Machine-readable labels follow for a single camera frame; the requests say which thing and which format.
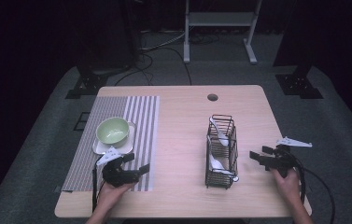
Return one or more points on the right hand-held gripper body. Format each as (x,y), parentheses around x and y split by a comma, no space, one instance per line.
(284,161)

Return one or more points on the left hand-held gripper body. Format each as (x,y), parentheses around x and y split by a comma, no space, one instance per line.
(117,175)

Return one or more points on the person's left hand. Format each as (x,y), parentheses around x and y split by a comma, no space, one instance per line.
(111,194)

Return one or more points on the person's right hand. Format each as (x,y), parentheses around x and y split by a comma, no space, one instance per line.
(287,185)

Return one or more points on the white square plate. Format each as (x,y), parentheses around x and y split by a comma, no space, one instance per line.
(127,146)

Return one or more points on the green bowl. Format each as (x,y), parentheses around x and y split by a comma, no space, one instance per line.
(113,132)

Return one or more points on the striped grey placemat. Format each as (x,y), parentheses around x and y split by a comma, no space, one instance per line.
(142,124)

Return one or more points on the white spoon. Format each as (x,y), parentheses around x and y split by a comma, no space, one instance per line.
(222,138)
(215,163)

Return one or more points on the black stand with base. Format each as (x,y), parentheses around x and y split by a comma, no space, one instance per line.
(88,82)
(298,84)

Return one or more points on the white metal stand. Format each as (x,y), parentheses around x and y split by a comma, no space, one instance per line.
(220,19)

